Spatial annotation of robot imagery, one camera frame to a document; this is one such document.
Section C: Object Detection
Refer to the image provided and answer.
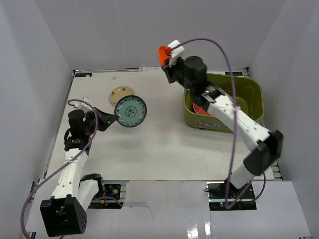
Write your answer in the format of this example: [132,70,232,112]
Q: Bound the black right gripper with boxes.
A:
[162,56,194,93]

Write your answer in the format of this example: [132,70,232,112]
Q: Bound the orange round plate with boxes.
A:
[158,46,171,66]

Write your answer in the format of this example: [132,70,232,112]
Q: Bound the blue white patterned plate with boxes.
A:
[114,95,147,128]

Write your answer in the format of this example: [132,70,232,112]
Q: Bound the red teal floral plate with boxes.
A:
[192,103,213,117]

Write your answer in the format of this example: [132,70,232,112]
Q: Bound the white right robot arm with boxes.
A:
[159,56,284,199]

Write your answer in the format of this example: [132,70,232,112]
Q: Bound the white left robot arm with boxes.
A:
[40,106,118,237]

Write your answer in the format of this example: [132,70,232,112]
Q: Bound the olive green plastic bin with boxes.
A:
[183,71,264,133]

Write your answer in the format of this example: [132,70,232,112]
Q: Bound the white paper sheets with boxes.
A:
[139,67,162,72]

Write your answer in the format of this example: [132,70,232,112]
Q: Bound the cream floral small plate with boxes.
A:
[109,86,135,106]

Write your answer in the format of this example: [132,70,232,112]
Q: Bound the black label sticker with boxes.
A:
[74,73,92,78]
[225,71,243,76]

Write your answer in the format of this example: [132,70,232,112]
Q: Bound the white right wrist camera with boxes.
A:
[168,40,185,67]

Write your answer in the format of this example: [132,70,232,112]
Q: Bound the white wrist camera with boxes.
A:
[73,97,92,113]
[168,40,185,67]

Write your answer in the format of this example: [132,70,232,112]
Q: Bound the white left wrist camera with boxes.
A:
[73,97,92,113]

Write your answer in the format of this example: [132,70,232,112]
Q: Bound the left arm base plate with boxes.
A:
[102,184,121,203]

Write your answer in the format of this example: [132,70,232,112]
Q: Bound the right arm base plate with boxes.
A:
[204,182,257,212]

